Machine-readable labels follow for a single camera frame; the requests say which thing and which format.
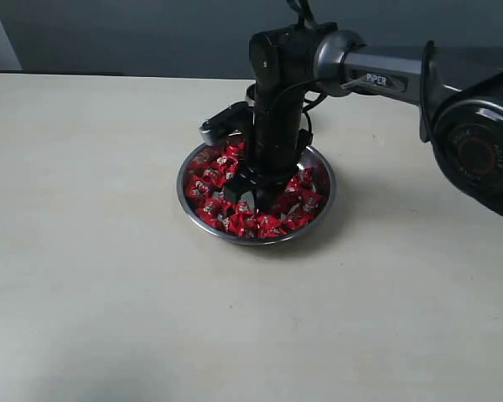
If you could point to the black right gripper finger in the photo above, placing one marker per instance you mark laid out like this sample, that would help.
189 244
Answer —
267 200

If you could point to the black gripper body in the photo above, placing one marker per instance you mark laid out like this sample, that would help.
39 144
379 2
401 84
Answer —
273 147

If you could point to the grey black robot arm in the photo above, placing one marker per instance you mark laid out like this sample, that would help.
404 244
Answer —
459 94

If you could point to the round stainless steel plate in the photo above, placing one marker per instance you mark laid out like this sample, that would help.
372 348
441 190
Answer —
324 180

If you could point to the small stainless steel cup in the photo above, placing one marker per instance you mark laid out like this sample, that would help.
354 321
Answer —
250 95

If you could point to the red wrapped candy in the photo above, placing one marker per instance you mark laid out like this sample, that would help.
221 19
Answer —
310 201
297 218
213 208
197 188
269 226
303 179
245 210

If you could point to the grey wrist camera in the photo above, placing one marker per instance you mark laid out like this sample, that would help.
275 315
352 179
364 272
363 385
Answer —
235 117

